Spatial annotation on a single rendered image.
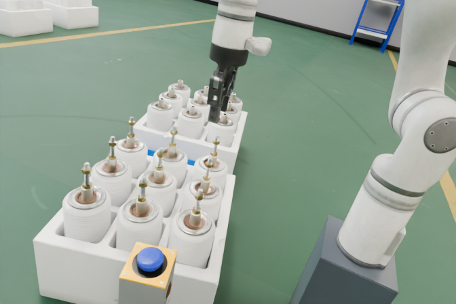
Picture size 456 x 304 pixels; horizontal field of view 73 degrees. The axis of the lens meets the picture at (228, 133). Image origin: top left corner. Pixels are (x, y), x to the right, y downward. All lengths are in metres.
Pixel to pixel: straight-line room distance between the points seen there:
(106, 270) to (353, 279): 0.49
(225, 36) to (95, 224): 0.47
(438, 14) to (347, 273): 0.45
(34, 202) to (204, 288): 0.64
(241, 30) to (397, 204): 0.40
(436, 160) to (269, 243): 0.64
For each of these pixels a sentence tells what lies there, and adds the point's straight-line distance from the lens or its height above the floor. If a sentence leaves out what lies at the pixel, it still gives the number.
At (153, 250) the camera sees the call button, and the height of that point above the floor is 0.33.
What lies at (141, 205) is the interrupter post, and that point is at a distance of 0.69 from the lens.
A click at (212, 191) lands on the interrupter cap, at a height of 0.25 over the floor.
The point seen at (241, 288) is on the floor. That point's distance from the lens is 0.93.
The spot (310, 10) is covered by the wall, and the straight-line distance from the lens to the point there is 6.90.
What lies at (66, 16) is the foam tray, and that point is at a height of 0.11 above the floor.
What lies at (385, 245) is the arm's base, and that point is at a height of 0.36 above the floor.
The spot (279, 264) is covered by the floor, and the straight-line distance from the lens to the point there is 1.02.
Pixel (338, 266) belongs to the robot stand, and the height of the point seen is 0.30.
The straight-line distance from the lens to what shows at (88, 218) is 0.72.
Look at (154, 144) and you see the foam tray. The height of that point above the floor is 0.13.
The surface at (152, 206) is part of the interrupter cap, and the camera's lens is 0.72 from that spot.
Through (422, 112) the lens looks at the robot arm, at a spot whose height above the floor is 0.61.
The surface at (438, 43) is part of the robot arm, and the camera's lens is 0.54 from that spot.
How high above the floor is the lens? 0.73
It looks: 27 degrees down
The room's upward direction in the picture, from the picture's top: 12 degrees clockwise
